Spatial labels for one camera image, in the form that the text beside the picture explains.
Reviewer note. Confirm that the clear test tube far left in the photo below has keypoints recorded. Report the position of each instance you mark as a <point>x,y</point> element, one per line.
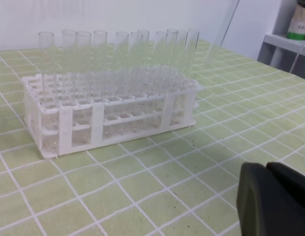
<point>47,68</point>

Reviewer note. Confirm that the clear glass test tube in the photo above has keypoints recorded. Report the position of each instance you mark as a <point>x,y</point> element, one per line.
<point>221,34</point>

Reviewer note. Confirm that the grey shelf unit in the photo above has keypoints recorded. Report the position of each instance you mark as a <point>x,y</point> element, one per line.
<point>278,51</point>

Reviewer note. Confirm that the white plastic test tube rack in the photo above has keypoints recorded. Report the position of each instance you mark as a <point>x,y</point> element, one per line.
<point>60,130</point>

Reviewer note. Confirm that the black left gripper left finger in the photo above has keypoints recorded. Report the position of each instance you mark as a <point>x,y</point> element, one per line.
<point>264,207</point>

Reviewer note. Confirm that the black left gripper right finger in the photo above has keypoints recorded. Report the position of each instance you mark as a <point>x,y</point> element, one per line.
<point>291,180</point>

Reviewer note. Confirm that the green labelled bottle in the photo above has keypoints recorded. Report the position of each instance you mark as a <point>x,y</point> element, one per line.
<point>296,29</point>

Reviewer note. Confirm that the clear test tube far right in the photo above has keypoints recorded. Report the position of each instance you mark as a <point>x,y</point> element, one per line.
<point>190,50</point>

